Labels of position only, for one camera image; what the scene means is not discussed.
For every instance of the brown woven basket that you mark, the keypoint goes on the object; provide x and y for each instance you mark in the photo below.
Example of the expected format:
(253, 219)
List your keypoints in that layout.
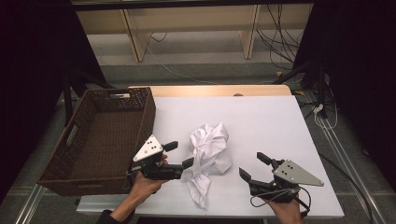
(106, 140)

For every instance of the light wooden shelf unit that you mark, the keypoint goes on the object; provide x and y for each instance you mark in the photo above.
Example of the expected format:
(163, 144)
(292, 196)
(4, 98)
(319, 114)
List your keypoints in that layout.
(193, 18)

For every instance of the person's right hand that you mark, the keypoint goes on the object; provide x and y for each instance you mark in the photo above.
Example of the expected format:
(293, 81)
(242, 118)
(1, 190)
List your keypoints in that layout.
(288, 213)

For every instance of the white cloth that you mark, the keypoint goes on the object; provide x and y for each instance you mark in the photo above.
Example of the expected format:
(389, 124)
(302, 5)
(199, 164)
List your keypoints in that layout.
(208, 146)

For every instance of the person's left hand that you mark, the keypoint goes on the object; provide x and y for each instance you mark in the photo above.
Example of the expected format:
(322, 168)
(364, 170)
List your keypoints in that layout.
(144, 186)

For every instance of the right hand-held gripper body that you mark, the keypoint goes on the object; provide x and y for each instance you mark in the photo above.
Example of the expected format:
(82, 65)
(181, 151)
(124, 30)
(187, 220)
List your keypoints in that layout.
(292, 175)

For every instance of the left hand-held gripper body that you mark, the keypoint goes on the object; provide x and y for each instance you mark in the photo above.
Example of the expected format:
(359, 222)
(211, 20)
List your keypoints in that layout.
(149, 149)

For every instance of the black tripod stand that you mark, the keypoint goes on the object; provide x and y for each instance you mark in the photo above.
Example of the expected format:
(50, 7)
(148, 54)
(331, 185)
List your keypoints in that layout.
(67, 93)
(319, 84)

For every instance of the black curtain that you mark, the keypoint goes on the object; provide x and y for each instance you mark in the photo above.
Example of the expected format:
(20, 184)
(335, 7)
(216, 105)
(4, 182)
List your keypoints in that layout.
(34, 62)
(358, 62)

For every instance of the aluminium floor rail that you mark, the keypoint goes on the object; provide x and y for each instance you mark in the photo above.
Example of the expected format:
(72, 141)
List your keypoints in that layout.
(348, 161)
(28, 205)

